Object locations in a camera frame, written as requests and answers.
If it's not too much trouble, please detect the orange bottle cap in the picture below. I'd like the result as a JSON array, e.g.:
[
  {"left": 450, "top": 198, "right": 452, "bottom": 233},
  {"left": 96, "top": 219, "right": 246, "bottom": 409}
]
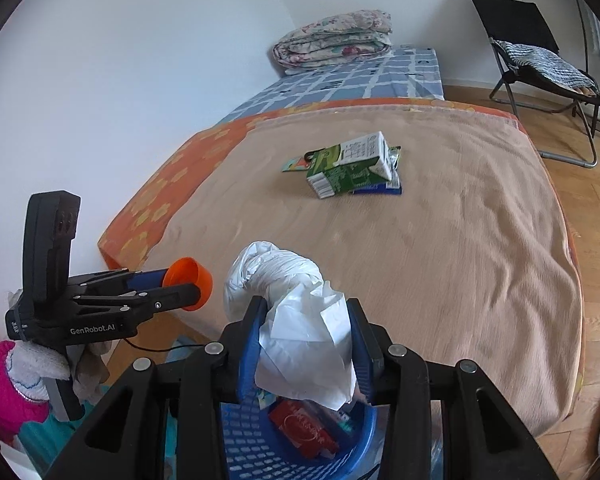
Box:
[{"left": 162, "top": 257, "right": 213, "bottom": 312}]

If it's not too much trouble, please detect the long white colourful wrapper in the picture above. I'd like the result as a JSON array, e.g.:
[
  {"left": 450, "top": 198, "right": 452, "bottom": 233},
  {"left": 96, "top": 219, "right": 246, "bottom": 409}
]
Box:
[{"left": 255, "top": 389, "right": 281, "bottom": 413}]

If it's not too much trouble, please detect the striped chair cushion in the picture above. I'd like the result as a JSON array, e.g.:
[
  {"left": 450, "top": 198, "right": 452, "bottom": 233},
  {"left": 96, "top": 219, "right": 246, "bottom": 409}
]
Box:
[{"left": 495, "top": 40, "right": 600, "bottom": 92}]

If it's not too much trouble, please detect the beige blanket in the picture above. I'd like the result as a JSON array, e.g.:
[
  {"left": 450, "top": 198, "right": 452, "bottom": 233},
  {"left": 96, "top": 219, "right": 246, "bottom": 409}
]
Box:
[{"left": 162, "top": 110, "right": 583, "bottom": 436}]

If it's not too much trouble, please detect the blue checked bed sheet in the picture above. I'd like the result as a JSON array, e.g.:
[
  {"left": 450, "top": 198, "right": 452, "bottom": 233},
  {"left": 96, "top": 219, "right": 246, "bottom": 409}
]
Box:
[{"left": 215, "top": 45, "right": 446, "bottom": 123}]

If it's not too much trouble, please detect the white plastic bag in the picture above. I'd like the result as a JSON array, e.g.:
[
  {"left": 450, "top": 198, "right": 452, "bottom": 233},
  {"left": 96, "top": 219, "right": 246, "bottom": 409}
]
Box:
[{"left": 224, "top": 241, "right": 357, "bottom": 411}]

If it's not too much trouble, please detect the green milk carton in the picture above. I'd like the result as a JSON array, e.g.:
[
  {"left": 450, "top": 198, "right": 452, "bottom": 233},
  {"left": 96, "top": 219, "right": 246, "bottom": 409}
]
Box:
[{"left": 306, "top": 131, "right": 395, "bottom": 201}]

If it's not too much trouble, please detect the person's left hand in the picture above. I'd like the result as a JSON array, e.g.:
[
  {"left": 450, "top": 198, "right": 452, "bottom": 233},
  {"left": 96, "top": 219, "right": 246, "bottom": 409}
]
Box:
[{"left": 70, "top": 341, "right": 112, "bottom": 405}]

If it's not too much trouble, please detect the blue foil packet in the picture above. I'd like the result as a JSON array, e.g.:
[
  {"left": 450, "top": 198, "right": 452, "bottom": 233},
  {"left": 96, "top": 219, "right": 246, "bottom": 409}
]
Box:
[{"left": 352, "top": 146, "right": 402, "bottom": 196}]

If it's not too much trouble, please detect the small colourful wrapper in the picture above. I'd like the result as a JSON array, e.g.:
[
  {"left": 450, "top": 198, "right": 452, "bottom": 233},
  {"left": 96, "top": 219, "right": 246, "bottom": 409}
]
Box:
[{"left": 281, "top": 151, "right": 331, "bottom": 173}]

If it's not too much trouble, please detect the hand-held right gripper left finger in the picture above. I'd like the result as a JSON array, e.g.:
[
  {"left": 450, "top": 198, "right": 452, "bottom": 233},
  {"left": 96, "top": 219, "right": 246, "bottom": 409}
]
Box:
[{"left": 55, "top": 296, "right": 271, "bottom": 480}]

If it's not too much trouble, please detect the red carton box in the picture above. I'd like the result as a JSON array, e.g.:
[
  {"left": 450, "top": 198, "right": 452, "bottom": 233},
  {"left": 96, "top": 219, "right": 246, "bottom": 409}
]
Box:
[{"left": 269, "top": 400, "right": 340, "bottom": 461}]

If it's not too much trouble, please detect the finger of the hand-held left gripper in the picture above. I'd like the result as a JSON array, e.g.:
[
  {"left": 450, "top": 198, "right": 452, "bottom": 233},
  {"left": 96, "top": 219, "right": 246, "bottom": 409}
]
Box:
[
  {"left": 77, "top": 269, "right": 170, "bottom": 291},
  {"left": 72, "top": 282, "right": 203, "bottom": 313}
]

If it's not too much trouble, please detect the teal cloth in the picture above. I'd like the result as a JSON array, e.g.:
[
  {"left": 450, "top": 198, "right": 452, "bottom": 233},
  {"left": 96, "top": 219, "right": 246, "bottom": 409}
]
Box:
[{"left": 17, "top": 407, "right": 98, "bottom": 480}]

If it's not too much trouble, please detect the thin black cable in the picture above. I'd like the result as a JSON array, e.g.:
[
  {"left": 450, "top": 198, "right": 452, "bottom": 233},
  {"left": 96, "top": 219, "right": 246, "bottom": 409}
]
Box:
[{"left": 125, "top": 337, "right": 206, "bottom": 353}]

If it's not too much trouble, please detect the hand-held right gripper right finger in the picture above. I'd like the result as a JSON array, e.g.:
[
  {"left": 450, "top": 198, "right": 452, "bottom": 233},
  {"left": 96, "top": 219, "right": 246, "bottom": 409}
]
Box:
[{"left": 346, "top": 298, "right": 561, "bottom": 480}]

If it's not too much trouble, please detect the person's left forearm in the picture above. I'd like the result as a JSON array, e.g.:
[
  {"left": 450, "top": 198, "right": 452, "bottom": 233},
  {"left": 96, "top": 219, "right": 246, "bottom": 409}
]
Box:
[{"left": 0, "top": 340, "right": 73, "bottom": 441}]

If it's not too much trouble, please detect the folded floral quilt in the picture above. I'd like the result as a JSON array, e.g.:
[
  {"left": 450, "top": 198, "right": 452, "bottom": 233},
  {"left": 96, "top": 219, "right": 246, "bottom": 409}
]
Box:
[{"left": 272, "top": 9, "right": 395, "bottom": 70}]

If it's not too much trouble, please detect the orange floral sheet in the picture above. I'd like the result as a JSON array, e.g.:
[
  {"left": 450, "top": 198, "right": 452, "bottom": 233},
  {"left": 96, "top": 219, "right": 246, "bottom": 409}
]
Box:
[{"left": 97, "top": 99, "right": 587, "bottom": 396}]

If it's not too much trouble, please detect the black folding chair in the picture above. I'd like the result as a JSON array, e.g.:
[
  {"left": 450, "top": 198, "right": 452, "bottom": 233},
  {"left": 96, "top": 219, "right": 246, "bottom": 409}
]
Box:
[{"left": 467, "top": 0, "right": 600, "bottom": 167}]

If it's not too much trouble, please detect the blue plastic basket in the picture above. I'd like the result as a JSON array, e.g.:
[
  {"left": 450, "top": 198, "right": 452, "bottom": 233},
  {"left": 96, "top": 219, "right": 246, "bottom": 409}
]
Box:
[{"left": 220, "top": 390, "right": 378, "bottom": 480}]

